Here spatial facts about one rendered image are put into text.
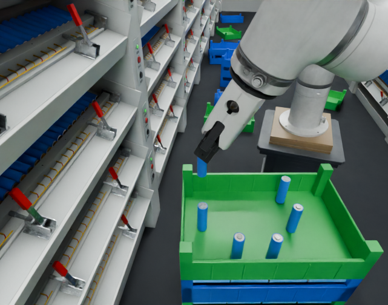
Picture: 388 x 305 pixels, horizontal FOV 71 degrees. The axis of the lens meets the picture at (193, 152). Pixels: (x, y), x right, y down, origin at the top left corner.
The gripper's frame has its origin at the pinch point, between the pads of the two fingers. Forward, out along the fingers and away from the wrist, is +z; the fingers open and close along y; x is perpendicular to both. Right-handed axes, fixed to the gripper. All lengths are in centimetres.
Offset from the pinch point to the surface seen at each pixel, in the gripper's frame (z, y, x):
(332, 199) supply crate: 1.7, 11.3, -25.1
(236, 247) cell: 5.4, -9.1, -13.5
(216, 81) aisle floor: 88, 160, 39
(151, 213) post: 63, 17, 6
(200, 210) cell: 7.3, -6.5, -5.5
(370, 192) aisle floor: 39, 82, -66
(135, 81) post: 14.6, 18.0, 27.6
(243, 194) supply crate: 11.4, 6.6, -11.3
